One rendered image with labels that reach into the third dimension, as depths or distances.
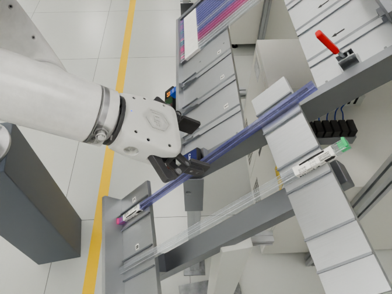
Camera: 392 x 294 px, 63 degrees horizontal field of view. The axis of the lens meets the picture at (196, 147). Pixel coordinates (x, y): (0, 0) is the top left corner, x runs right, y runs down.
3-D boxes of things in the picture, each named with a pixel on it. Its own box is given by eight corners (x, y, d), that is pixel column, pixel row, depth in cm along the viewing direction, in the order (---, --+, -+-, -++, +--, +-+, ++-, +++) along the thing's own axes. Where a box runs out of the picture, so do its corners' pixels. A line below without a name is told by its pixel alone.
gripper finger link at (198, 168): (179, 170, 46) (214, 179, 50) (176, 153, 48) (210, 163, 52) (167, 181, 48) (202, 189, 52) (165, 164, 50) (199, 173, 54)
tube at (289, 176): (347, 140, 42) (343, 137, 41) (352, 148, 41) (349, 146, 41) (123, 268, 67) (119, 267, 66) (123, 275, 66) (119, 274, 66)
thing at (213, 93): (191, 170, 84) (182, 165, 82) (186, 25, 123) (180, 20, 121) (250, 137, 74) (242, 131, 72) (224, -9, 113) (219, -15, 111)
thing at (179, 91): (195, 175, 86) (175, 165, 82) (189, 31, 125) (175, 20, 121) (198, 173, 85) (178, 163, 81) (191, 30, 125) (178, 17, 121)
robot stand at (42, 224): (38, 265, 138) (-70, 182, 82) (42, 226, 149) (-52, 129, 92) (80, 256, 140) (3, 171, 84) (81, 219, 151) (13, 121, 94)
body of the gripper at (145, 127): (116, 129, 41) (188, 150, 47) (116, 76, 47) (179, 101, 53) (93, 160, 45) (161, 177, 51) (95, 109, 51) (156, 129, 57)
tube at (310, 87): (122, 225, 73) (118, 224, 72) (122, 219, 74) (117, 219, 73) (318, 89, 48) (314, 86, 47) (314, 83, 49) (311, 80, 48)
